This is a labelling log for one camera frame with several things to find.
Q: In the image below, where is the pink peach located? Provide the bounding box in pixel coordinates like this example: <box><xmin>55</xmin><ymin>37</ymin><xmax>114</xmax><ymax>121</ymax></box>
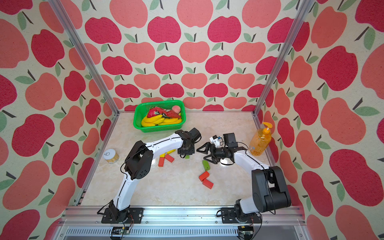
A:
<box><xmin>172</xmin><ymin>105</ymin><xmax>181</xmax><ymax>114</ymax></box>

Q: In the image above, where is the red block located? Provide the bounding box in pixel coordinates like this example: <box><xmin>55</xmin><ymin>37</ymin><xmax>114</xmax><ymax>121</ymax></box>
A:
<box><xmin>199</xmin><ymin>171</ymin><xmax>210</xmax><ymax>182</ymax></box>
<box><xmin>202</xmin><ymin>179</ymin><xmax>214</xmax><ymax>189</ymax></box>
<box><xmin>158</xmin><ymin>157</ymin><xmax>165</xmax><ymax>167</ymax></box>
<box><xmin>165</xmin><ymin>154</ymin><xmax>175</xmax><ymax>163</ymax></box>

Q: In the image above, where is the right aluminium post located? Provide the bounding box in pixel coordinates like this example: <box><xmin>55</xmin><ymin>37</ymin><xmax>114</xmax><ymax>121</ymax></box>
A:
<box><xmin>252</xmin><ymin>0</ymin><xmax>315</xmax><ymax>121</ymax></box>

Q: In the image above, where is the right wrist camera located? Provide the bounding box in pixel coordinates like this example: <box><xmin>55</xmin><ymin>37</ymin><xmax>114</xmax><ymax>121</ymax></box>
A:
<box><xmin>210</xmin><ymin>133</ymin><xmax>238</xmax><ymax>148</ymax></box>

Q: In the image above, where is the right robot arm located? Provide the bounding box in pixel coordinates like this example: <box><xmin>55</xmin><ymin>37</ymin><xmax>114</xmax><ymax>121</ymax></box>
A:
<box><xmin>197</xmin><ymin>133</ymin><xmax>292</xmax><ymax>222</ymax></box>

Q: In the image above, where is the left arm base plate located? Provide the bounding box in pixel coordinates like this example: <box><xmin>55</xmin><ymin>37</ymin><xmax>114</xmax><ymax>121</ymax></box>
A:
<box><xmin>101</xmin><ymin>208</ymin><xmax>144</xmax><ymax>224</ymax></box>

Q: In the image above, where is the green plastic basket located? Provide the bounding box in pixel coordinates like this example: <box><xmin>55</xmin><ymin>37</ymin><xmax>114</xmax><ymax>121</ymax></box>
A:
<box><xmin>133</xmin><ymin>100</ymin><xmax>186</xmax><ymax>133</ymax></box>

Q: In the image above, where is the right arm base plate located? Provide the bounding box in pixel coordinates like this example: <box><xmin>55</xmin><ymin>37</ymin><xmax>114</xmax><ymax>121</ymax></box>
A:
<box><xmin>216</xmin><ymin>207</ymin><xmax>263</xmax><ymax>225</ymax></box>

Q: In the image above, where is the aluminium post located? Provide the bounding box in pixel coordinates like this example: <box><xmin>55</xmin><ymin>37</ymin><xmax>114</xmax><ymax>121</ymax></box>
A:
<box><xmin>48</xmin><ymin>1</ymin><xmax>120</xmax><ymax>118</ymax></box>
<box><xmin>252</xmin><ymin>0</ymin><xmax>315</xmax><ymax>121</ymax></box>

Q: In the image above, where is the small tin can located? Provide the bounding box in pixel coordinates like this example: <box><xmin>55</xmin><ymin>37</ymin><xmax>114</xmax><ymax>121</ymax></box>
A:
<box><xmin>103</xmin><ymin>149</ymin><xmax>120</xmax><ymax>164</ymax></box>

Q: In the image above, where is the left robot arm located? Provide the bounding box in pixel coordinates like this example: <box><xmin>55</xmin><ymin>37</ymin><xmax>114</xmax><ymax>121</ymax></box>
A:
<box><xmin>108</xmin><ymin>128</ymin><xmax>201</xmax><ymax>220</ymax></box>

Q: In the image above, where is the red snack bag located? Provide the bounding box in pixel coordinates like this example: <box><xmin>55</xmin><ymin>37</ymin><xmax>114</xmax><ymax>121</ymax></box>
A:
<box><xmin>147</xmin><ymin>107</ymin><xmax>181</xmax><ymax>119</ymax></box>

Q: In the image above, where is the orange soap dispenser bottle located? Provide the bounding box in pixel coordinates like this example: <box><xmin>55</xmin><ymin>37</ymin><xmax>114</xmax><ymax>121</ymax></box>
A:
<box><xmin>249</xmin><ymin>122</ymin><xmax>273</xmax><ymax>156</ymax></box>

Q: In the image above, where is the left aluminium post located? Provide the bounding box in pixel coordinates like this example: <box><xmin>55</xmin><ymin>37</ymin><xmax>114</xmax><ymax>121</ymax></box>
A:
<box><xmin>48</xmin><ymin>1</ymin><xmax>120</xmax><ymax>118</ymax></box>

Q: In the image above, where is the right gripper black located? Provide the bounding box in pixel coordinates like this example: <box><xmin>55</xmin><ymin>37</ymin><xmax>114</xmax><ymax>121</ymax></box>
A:
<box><xmin>197</xmin><ymin>142</ymin><xmax>228</xmax><ymax>164</ymax></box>

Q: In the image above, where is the aluminium front rail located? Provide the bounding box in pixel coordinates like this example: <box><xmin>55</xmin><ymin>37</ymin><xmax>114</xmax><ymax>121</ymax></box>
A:
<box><xmin>52</xmin><ymin>206</ymin><xmax>311</xmax><ymax>240</ymax></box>

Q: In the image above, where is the yellow banana bunch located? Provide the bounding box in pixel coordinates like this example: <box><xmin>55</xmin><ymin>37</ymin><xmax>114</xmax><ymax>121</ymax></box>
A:
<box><xmin>141</xmin><ymin>116</ymin><xmax>183</xmax><ymax>127</ymax></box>

